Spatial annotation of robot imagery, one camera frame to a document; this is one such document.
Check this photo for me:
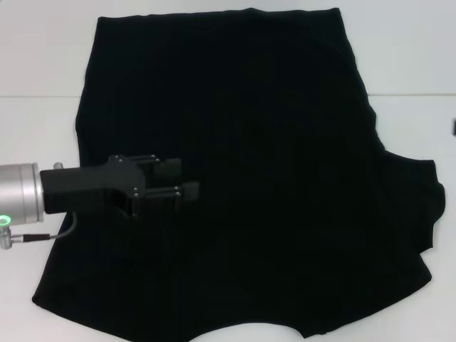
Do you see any grey left arm cable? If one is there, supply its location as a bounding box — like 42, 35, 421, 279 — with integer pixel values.
0, 212, 79, 250

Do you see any black shirt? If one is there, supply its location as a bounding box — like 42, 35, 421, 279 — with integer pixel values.
31, 7, 446, 342

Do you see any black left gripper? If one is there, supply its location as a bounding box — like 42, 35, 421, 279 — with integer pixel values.
39, 155, 200, 217

